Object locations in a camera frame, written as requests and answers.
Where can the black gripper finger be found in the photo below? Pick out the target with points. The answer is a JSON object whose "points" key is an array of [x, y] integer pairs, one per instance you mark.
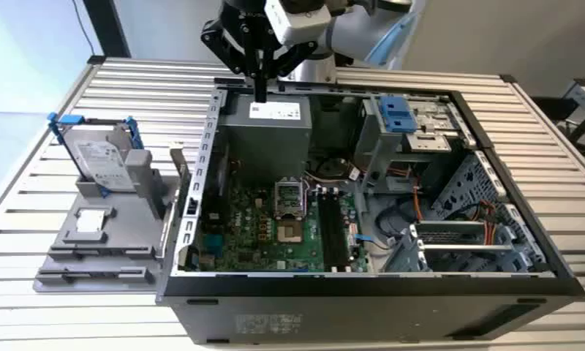
{"points": [[295, 58], [227, 47]]}

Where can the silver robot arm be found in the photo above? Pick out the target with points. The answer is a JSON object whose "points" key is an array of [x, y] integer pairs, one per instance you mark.
{"points": [[351, 36]]}

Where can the black RAM slot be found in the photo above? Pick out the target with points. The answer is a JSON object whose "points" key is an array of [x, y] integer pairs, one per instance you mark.
{"points": [[344, 226], [323, 226], [338, 226], [330, 226]]}

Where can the grey power supply unit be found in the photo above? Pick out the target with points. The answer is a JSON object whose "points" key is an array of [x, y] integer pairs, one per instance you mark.
{"points": [[268, 146]]}

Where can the blue plastic drive latch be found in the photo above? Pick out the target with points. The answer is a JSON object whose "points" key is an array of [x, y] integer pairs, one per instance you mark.
{"points": [[398, 117]]}

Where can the metal optical drive bay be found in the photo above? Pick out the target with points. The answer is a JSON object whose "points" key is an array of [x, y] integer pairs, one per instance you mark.
{"points": [[430, 142]]}

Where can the hard disk in blue carrier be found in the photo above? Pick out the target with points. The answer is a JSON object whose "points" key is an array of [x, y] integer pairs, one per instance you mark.
{"points": [[98, 157]]}

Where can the orange-framed inductor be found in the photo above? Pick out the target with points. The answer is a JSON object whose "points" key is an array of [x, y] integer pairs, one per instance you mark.
{"points": [[263, 219], [263, 237], [263, 227]]}

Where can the CPU socket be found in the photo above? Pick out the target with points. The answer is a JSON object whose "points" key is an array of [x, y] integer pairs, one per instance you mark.
{"points": [[291, 232]]}

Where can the green motherboard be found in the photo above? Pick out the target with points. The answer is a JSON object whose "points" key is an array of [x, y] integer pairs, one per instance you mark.
{"points": [[244, 234]]}

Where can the blue rear port connector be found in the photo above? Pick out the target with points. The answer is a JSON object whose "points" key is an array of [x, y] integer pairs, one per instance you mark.
{"points": [[215, 244]]}

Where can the grey parts rack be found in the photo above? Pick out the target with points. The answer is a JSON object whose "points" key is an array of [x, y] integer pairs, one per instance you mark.
{"points": [[122, 226]]}

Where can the silver CPU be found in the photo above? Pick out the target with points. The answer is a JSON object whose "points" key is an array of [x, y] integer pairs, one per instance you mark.
{"points": [[90, 221]]}

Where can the metal disk bay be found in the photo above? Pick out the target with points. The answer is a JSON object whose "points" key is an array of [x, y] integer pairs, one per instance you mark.
{"points": [[463, 246]]}

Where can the black PC case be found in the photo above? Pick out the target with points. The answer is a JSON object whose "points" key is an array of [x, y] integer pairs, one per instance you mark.
{"points": [[371, 318]]}

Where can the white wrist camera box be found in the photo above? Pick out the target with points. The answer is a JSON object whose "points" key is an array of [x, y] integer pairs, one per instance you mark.
{"points": [[298, 22]]}

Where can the black upright post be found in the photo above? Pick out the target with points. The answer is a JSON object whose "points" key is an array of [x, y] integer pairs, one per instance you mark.
{"points": [[110, 29]]}

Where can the graphics card with metal bracket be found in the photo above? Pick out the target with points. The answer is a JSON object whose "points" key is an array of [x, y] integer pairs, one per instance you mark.
{"points": [[186, 183]]}

